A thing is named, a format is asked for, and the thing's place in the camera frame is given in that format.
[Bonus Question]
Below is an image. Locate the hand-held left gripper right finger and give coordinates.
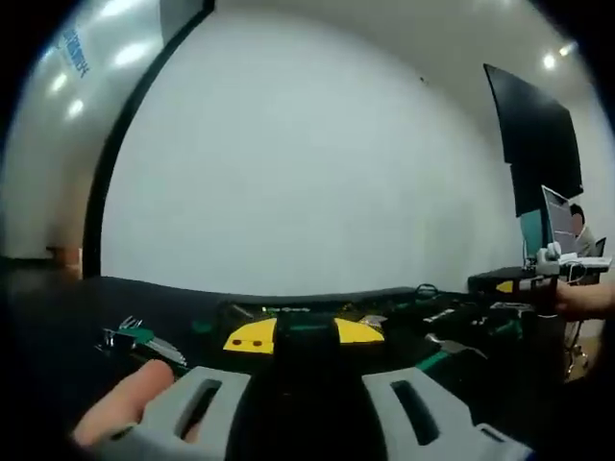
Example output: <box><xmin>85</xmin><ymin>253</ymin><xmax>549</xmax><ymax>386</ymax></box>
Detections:
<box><xmin>331</xmin><ymin>318</ymin><xmax>535</xmax><ymax>461</ymax></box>

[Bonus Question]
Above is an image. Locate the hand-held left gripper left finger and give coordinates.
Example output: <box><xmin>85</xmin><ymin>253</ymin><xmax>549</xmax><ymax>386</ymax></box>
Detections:
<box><xmin>90</xmin><ymin>318</ymin><xmax>295</xmax><ymax>461</ymax></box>

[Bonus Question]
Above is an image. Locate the claw hammer green handle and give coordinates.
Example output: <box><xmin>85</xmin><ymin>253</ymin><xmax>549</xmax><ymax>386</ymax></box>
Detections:
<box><xmin>417</xmin><ymin>332</ymin><xmax>489</xmax><ymax>378</ymax></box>

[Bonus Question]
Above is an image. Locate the black toolbox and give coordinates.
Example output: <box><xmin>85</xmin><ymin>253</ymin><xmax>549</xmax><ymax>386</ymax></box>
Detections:
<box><xmin>215</xmin><ymin>283</ymin><xmax>568</xmax><ymax>376</ymax></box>

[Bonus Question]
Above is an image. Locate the person's left hand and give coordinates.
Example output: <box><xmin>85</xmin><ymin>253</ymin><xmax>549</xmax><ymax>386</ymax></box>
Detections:
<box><xmin>70</xmin><ymin>357</ymin><xmax>176</xmax><ymax>447</ymax></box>

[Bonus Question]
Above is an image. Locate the teal screen monitor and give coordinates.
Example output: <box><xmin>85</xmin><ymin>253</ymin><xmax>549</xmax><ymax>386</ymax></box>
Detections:
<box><xmin>520</xmin><ymin>209</ymin><xmax>548</xmax><ymax>263</ymax></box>

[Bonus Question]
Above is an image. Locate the open laptop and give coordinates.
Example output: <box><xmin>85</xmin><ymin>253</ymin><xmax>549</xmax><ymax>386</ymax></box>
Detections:
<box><xmin>541</xmin><ymin>184</ymin><xmax>614</xmax><ymax>274</ymax></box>

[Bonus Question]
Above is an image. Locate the small black monitor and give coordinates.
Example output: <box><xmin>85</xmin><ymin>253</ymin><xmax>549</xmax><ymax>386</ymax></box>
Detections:
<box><xmin>508</xmin><ymin>162</ymin><xmax>544</xmax><ymax>218</ymax></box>

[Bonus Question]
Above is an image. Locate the silver chair base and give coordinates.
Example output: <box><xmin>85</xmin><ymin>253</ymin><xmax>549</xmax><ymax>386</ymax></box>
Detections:
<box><xmin>564</xmin><ymin>321</ymin><xmax>595</xmax><ymax>383</ymax></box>

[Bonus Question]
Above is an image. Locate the brown box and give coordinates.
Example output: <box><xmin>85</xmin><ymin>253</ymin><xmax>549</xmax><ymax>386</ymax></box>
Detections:
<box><xmin>45</xmin><ymin>244</ymin><xmax>81</xmax><ymax>268</ymax></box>

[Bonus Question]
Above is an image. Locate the large black wall screen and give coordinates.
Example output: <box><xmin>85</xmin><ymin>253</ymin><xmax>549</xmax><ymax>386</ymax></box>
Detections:
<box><xmin>482</xmin><ymin>61</ymin><xmax>585</xmax><ymax>198</ymax></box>

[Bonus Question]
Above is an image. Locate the black glass wall frame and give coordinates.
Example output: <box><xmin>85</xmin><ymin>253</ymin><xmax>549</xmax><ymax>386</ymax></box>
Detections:
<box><xmin>81</xmin><ymin>0</ymin><xmax>215</xmax><ymax>279</ymax></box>

